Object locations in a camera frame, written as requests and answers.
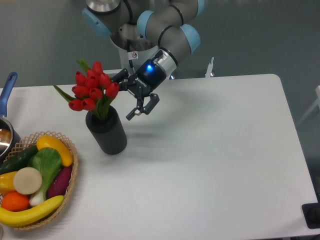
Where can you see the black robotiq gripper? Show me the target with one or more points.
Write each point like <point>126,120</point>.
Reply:
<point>146,79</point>

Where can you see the red tulip bouquet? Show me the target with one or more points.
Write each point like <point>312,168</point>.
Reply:
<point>93,91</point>

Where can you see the dark grey ribbed vase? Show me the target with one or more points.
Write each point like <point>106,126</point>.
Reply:
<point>109,135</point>

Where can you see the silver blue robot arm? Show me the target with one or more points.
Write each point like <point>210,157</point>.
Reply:
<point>152,37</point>

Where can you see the green bok choy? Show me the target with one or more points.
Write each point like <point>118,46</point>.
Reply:
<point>48,162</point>

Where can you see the woven wicker basket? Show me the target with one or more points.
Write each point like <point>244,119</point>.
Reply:
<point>30,141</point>

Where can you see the purple eggplant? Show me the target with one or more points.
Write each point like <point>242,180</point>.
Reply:
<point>60,183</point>

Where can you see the green cucumber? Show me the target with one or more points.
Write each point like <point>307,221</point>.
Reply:
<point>18,161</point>

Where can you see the beige round disc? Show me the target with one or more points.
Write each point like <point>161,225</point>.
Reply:
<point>27,180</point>

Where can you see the yellow bell pepper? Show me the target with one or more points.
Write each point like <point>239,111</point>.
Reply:
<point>6,183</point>

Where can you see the orange fruit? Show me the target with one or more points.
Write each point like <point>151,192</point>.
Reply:
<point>15,202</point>

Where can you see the yellow banana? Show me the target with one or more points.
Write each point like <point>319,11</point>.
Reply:
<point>32,215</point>

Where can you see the black device at edge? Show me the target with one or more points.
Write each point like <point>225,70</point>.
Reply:
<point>311,212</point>

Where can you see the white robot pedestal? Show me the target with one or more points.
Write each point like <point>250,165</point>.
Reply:
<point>134,49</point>

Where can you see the white table leg bracket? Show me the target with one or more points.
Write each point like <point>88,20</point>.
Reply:
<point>210,69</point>

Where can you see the blue handled saucepan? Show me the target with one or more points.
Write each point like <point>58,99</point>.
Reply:
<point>8,136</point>

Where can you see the white chair frame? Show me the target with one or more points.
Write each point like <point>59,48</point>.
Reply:
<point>313,109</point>

